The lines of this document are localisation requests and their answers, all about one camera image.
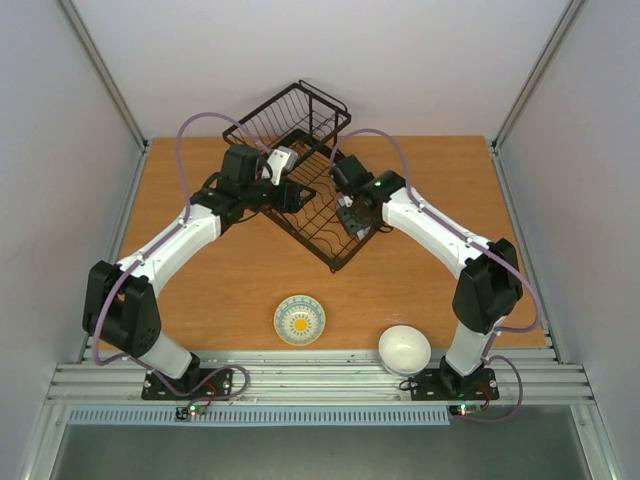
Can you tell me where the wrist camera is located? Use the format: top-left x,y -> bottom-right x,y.
262,147 -> 298,186
336,196 -> 353,208

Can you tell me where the blue slotted cable duct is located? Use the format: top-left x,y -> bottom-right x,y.
68,405 -> 450,428

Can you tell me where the yellow patterned bowl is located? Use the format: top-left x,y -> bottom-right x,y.
273,295 -> 326,347

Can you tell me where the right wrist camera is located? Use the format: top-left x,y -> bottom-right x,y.
336,196 -> 353,208

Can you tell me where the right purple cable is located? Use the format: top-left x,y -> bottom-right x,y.
329,128 -> 546,426

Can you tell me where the aluminium rail frame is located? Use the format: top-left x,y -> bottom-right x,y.
46,347 -> 595,406

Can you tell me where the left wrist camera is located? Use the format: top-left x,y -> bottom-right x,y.
262,147 -> 298,186

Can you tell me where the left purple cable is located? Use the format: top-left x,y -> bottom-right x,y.
92,112 -> 274,401

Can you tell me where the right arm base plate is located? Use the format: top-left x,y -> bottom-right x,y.
406,366 -> 500,401

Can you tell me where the purple cable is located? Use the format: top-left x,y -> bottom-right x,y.
92,112 -> 274,401
329,128 -> 546,426

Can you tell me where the plain white bowl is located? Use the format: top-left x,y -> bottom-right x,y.
378,325 -> 432,377

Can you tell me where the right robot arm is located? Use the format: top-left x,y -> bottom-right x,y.
330,155 -> 523,397

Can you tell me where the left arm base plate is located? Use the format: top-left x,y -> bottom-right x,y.
141,368 -> 234,401

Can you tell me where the black wire dish rack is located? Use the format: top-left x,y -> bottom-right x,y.
223,80 -> 392,273

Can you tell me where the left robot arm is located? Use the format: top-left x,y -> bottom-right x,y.
82,144 -> 315,398

